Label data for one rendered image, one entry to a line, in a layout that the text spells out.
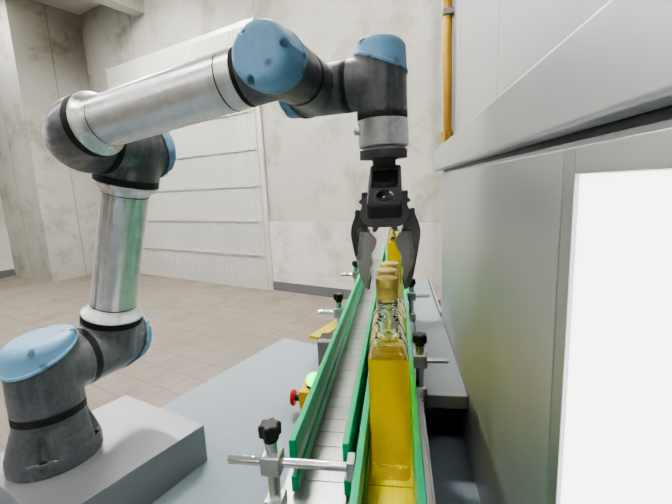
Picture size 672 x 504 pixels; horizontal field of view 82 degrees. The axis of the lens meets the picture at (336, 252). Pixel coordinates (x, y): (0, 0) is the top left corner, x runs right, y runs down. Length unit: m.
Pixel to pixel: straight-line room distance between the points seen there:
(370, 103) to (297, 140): 4.15
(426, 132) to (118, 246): 3.45
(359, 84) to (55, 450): 0.78
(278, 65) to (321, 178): 4.05
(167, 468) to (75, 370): 0.25
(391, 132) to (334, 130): 3.88
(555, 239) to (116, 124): 0.56
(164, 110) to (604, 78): 0.49
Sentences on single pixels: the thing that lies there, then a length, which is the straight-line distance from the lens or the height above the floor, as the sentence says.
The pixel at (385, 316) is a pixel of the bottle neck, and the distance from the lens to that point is 0.54.
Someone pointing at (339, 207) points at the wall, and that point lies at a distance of 4.40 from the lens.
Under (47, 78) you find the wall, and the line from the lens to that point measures 7.92.
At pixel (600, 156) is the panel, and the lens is 0.25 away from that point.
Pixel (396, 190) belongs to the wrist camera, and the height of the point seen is 1.29.
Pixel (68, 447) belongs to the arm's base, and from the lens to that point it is 0.89.
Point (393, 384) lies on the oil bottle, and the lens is 0.57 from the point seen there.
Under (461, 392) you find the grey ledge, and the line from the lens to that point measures 0.87.
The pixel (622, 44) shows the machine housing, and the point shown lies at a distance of 0.26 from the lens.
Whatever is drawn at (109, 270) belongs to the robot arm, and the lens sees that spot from 0.87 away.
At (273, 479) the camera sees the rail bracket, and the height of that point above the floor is 0.94.
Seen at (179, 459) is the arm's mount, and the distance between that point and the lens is 0.90.
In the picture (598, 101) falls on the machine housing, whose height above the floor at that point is 1.34.
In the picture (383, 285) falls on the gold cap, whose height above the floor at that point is 1.15.
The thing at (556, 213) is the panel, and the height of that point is 1.28.
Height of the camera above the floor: 1.30
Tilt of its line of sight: 10 degrees down
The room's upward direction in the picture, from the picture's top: 3 degrees counter-clockwise
